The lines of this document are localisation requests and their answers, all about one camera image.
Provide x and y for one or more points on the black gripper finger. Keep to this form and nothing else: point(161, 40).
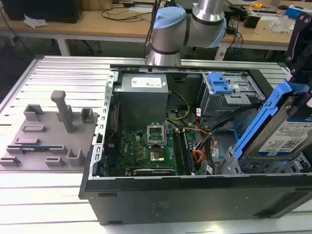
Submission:
point(309, 100)
point(298, 44)

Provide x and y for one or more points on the hard disk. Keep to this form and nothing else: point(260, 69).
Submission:
point(280, 136)

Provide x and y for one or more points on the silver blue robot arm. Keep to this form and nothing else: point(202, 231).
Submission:
point(168, 36)

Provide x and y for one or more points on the metal disk bay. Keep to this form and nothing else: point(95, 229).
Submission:
point(229, 165)

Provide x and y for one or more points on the black RAM slot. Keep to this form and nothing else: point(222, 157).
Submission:
point(179, 151)

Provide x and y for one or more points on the clear plastic bag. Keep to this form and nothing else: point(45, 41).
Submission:
point(280, 24)

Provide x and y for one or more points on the blue cardboard box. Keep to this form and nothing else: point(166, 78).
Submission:
point(296, 12)

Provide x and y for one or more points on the wooden desk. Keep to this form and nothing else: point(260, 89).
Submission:
point(97, 26)
point(263, 36)

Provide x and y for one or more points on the small black box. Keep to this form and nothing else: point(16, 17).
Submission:
point(251, 20)

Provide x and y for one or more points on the yellow tape roll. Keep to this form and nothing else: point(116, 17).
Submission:
point(257, 5)

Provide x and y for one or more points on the blue drive cage latch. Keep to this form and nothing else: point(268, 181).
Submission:
point(220, 85)

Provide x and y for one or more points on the metal optical drive cage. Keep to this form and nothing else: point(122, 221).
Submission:
point(217, 104)

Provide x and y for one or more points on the green RAM stick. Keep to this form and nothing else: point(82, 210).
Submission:
point(189, 153)

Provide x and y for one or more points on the metal locking lever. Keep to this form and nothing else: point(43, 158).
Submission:
point(166, 134)

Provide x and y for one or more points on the CPU socket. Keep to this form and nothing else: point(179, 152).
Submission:
point(157, 156)

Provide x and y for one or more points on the grey power supply unit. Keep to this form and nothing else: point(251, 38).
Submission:
point(141, 102)

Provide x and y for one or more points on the black graphics card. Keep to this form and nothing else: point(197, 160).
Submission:
point(156, 172)

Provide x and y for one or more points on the black open PC case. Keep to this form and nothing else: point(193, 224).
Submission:
point(170, 202)

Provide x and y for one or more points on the green motherboard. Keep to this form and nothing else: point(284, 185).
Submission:
point(136, 148)

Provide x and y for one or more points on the black box on desk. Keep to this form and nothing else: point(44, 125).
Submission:
point(41, 9)

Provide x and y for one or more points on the crumpled white plastic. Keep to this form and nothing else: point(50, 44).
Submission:
point(34, 21)

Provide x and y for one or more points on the grey parts rack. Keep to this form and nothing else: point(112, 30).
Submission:
point(48, 156)

